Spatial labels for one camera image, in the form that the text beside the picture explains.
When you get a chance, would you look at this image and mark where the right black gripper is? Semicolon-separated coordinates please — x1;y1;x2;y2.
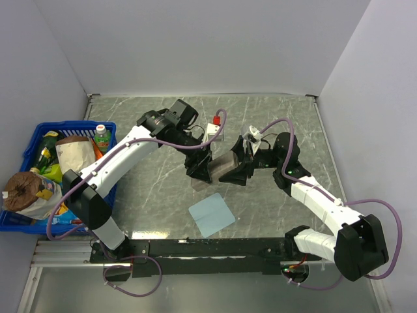
217;135;283;186

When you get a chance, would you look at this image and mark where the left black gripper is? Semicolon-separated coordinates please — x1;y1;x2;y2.
169;127;213;183

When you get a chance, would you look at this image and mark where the grey felt glasses case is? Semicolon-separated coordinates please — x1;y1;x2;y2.
190;151;238;192

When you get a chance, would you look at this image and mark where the light blue cleaning cloth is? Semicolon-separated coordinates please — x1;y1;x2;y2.
188;193;236;238

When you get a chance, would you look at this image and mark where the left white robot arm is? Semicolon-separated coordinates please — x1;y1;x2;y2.
63;100;212;262

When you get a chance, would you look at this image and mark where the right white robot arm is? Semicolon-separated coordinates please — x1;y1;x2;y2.
220;132;389;281

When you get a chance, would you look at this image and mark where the green drink bottle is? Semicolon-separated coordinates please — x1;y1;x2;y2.
94;124;111;154

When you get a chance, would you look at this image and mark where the brown paper bag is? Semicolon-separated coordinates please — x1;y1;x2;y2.
55;135;96;174

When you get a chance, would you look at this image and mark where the blue plastic basket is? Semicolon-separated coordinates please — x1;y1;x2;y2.
1;121;117;235

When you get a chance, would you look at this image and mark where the blue chips bag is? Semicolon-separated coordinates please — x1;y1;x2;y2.
51;203;83;226

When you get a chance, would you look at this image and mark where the green glass bottle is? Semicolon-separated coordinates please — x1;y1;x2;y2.
29;130;65;175

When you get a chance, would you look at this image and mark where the brown round bread bag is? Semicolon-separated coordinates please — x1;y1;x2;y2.
3;171;62;220

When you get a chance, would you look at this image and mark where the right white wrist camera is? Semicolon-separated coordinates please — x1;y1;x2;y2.
241;125;262;156

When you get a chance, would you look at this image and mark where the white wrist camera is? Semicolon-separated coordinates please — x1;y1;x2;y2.
203;115;225;143
241;125;262;156

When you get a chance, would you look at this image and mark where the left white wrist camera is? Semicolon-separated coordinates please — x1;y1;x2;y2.
203;115;225;143

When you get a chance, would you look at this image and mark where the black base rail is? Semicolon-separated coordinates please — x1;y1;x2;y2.
89;237;305;278

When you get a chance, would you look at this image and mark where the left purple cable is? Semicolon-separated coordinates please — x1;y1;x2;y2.
46;108;228;241

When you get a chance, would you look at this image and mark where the aluminium frame rail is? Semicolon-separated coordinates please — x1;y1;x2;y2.
31;241;94;268

